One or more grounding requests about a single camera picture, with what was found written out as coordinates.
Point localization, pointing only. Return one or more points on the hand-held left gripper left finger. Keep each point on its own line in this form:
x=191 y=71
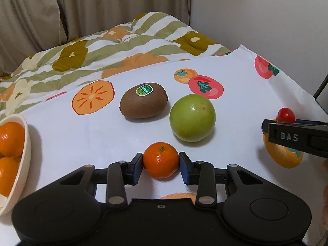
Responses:
x=138 y=167

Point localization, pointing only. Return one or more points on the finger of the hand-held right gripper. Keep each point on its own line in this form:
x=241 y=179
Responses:
x=302 y=137

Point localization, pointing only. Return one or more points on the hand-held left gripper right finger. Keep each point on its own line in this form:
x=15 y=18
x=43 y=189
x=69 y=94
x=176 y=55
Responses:
x=184 y=167

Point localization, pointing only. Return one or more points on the small orange mandarin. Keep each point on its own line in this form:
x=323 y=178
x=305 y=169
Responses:
x=161 y=160

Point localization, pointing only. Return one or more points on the cream duck print plate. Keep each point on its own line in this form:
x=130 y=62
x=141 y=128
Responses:
x=25 y=143

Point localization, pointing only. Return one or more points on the person's right hand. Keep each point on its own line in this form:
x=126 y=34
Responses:
x=326 y=165

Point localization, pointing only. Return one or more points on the red cherry tomato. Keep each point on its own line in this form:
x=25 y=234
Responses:
x=286 y=114

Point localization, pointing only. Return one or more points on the white fruit print cloth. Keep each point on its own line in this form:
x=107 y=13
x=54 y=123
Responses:
x=102 y=133

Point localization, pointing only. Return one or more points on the green round fruit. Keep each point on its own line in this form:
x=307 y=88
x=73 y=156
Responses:
x=192 y=117

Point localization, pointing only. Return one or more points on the brown kiwi with green sticker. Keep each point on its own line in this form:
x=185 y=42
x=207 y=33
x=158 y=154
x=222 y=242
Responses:
x=143 y=101

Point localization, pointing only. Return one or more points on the green striped floral blanket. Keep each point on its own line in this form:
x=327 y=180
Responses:
x=115 y=46

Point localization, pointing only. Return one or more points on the beige curtain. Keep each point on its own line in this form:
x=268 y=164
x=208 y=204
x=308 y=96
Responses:
x=28 y=18
x=123 y=2

